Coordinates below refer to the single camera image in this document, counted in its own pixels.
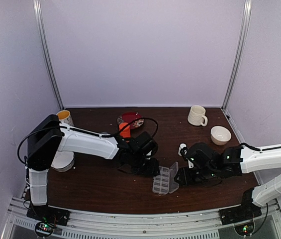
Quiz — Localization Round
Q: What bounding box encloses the cream ribbed mug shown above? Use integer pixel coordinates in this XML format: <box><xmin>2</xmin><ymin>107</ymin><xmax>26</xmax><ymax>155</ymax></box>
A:
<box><xmin>187</xmin><ymin>105</ymin><xmax>208</xmax><ymax>126</ymax></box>

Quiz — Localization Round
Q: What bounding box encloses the white pill bottle far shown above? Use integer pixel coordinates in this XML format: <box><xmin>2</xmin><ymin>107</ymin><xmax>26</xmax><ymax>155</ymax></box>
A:
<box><xmin>178</xmin><ymin>143</ymin><xmax>187</xmax><ymax>157</ymax></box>

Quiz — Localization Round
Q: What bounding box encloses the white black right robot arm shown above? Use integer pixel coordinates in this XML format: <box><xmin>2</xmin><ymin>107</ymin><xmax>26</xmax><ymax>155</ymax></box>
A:
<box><xmin>174</xmin><ymin>142</ymin><xmax>281</xmax><ymax>220</ymax></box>

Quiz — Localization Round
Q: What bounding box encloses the clear plastic pill organizer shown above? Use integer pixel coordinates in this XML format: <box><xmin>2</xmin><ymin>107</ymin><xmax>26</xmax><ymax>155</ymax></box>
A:
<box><xmin>152</xmin><ymin>162</ymin><xmax>179</xmax><ymax>195</ymax></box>

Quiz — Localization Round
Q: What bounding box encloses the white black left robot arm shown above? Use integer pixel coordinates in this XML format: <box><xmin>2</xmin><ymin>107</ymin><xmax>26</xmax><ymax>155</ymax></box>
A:
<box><xmin>25</xmin><ymin>115</ymin><xmax>160</xmax><ymax>221</ymax></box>

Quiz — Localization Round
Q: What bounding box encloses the yellow interior patterned mug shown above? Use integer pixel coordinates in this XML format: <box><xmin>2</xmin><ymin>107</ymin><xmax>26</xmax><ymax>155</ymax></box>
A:
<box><xmin>56</xmin><ymin>110</ymin><xmax>74</xmax><ymax>126</ymax></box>

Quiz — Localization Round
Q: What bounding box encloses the small white bowl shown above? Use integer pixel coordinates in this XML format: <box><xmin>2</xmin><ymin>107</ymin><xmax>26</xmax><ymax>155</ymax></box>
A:
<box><xmin>210</xmin><ymin>125</ymin><xmax>232</xmax><ymax>146</ymax></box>

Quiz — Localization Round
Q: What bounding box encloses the orange pill bottle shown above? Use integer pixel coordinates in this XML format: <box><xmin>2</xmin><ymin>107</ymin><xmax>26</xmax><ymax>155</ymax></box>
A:
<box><xmin>119</xmin><ymin>122</ymin><xmax>131</xmax><ymax>140</ymax></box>

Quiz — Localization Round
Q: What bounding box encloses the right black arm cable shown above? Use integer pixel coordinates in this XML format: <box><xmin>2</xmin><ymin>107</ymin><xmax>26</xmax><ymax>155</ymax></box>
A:
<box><xmin>238</xmin><ymin>141</ymin><xmax>281</xmax><ymax>152</ymax></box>

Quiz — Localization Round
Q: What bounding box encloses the left aluminium frame post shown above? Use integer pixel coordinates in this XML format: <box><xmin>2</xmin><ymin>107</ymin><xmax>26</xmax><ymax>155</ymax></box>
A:
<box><xmin>33</xmin><ymin>0</ymin><xmax>65</xmax><ymax>110</ymax></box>

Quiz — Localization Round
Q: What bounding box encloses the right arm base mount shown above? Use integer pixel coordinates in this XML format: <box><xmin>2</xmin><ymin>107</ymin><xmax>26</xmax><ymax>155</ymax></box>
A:
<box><xmin>219</xmin><ymin>201</ymin><xmax>262</xmax><ymax>237</ymax></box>

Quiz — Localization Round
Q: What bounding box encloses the right aluminium frame post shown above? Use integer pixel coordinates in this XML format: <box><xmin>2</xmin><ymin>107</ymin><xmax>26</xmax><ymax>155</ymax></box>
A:
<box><xmin>221</xmin><ymin>0</ymin><xmax>252</xmax><ymax>112</ymax></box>

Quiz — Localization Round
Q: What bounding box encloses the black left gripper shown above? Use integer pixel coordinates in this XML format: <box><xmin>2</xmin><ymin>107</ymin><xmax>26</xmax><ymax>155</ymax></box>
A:
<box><xmin>130</xmin><ymin>152</ymin><xmax>161</xmax><ymax>177</ymax></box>

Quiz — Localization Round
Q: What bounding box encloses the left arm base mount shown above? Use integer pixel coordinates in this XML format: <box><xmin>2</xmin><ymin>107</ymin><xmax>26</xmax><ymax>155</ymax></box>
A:
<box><xmin>23</xmin><ymin>200</ymin><xmax>70</xmax><ymax>239</ymax></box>

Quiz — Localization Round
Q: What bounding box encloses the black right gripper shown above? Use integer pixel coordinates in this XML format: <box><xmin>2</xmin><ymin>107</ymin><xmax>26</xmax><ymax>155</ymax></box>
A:
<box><xmin>175</xmin><ymin>166</ymin><xmax>218</xmax><ymax>187</ymax></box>

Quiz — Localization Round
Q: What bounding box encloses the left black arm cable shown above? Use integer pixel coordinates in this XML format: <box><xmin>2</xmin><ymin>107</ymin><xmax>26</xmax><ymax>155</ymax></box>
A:
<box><xmin>17</xmin><ymin>118</ymin><xmax>160</xmax><ymax>167</ymax></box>

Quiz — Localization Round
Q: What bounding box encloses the red floral plate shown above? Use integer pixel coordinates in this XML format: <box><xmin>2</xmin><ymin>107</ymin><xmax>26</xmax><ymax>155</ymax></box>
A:
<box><xmin>117</xmin><ymin>112</ymin><xmax>144</xmax><ymax>130</ymax></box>

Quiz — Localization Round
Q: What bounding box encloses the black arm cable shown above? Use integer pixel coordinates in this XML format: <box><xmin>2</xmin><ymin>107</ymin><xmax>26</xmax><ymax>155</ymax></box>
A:
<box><xmin>238</xmin><ymin>141</ymin><xmax>281</xmax><ymax>152</ymax></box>
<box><xmin>17</xmin><ymin>118</ymin><xmax>160</xmax><ymax>167</ymax></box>

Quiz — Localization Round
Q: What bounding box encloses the aluminium frame post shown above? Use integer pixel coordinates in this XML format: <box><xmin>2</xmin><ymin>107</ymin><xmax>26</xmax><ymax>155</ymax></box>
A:
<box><xmin>221</xmin><ymin>0</ymin><xmax>252</xmax><ymax>112</ymax></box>
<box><xmin>33</xmin><ymin>0</ymin><xmax>65</xmax><ymax>110</ymax></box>

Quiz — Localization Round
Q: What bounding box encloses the white scalloped bowl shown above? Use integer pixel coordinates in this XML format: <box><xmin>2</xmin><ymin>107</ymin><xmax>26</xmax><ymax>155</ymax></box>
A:
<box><xmin>51</xmin><ymin>151</ymin><xmax>75</xmax><ymax>172</ymax></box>

